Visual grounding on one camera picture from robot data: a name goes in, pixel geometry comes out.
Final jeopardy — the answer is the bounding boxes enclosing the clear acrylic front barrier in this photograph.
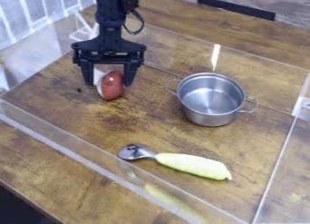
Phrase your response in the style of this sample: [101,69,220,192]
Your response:
[0,99,247,224]

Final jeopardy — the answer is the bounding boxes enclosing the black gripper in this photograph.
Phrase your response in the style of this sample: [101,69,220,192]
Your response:
[70,37,146,87]

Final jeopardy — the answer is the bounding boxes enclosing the black cable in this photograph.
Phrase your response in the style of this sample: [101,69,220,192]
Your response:
[122,9,145,35]

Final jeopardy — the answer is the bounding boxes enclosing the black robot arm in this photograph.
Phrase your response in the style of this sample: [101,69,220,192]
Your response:
[70,0,146,87]

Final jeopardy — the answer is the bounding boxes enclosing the black strip on table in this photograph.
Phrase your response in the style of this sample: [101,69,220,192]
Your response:
[196,0,276,21]

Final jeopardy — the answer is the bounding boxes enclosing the red white toy mushroom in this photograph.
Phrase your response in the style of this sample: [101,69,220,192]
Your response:
[94,70,124,101]

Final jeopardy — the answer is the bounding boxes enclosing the spoon with yellow handle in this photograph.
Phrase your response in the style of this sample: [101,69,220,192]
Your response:
[117,143,232,180]

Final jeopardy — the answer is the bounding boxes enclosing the silver metal pot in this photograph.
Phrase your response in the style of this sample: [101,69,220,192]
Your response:
[164,73,257,127]

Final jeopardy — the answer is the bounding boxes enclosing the clear acrylic triangle bracket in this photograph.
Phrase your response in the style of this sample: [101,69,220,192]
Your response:
[69,12,98,42]

